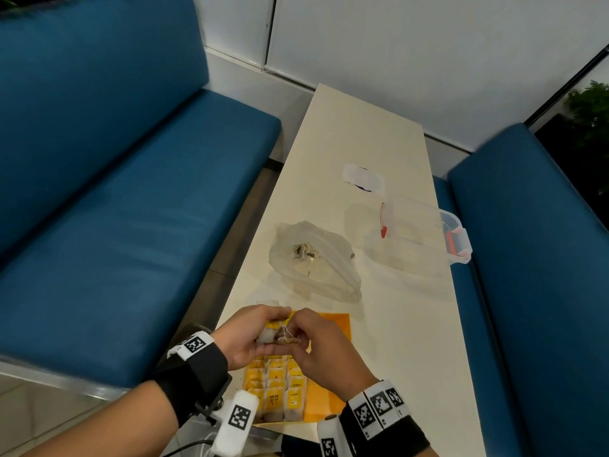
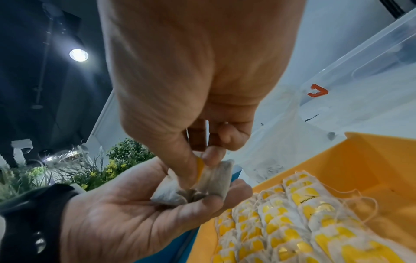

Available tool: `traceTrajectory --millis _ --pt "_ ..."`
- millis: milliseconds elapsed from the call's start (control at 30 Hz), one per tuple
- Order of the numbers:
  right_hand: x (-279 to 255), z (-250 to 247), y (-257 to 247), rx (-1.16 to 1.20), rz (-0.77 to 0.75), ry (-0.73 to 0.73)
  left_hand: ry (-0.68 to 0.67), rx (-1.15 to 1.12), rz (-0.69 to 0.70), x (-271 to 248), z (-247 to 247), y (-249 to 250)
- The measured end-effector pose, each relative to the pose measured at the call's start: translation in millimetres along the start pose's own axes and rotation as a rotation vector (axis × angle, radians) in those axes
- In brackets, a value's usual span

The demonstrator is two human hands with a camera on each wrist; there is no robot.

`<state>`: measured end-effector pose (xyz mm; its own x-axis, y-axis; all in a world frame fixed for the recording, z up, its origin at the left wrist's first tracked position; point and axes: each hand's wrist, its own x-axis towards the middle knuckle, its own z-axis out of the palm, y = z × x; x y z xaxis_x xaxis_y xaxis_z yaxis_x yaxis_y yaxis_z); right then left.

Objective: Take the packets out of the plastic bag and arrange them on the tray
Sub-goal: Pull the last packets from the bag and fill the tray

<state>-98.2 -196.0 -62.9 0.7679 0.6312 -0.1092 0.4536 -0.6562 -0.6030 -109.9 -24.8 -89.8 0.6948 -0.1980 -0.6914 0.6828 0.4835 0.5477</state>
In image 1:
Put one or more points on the person's left hand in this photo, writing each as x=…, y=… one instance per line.
x=238, y=337

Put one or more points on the person's right hand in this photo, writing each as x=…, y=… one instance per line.
x=333, y=356

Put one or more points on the bunch of tea bags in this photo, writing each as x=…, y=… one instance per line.
x=271, y=334

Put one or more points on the yellow tray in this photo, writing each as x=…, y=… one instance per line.
x=323, y=404

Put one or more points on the row of tea bags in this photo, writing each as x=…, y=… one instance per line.
x=276, y=390

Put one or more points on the clear plastic bag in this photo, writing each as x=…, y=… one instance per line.
x=338, y=276

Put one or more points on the clear box with red latches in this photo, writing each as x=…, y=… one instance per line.
x=418, y=228

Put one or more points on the person's left forearm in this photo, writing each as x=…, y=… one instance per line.
x=166, y=404

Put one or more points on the person's right forearm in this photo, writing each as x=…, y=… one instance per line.
x=395, y=437

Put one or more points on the white marker wristband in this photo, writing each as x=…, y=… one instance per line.
x=378, y=406
x=192, y=345

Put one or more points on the blue sofa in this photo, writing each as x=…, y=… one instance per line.
x=537, y=290
x=119, y=199

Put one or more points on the white paper patch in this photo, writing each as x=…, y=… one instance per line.
x=364, y=177

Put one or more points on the black metal pole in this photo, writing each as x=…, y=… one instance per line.
x=566, y=84

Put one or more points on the green leafy plant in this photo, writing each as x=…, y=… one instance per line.
x=592, y=109

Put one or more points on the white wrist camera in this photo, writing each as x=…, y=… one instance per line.
x=330, y=442
x=238, y=418

